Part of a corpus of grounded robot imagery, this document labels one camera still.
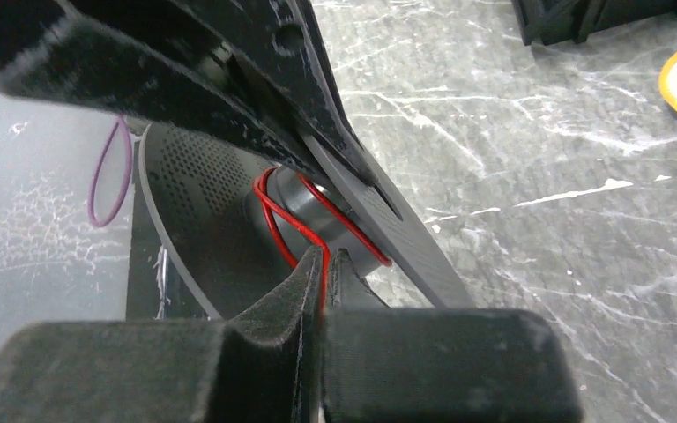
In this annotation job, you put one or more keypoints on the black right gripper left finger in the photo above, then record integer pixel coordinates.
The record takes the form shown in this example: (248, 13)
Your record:
(257, 367)

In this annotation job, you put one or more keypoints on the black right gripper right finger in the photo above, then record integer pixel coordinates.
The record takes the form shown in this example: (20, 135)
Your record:
(384, 364)

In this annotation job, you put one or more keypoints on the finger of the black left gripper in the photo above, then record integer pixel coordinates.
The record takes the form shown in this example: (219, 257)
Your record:
(261, 61)
(50, 52)

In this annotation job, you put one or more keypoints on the black perforated cable spool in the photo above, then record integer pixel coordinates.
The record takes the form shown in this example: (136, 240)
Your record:
(200, 197)

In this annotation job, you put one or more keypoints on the black storage bin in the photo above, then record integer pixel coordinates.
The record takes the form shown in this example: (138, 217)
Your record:
(550, 22)

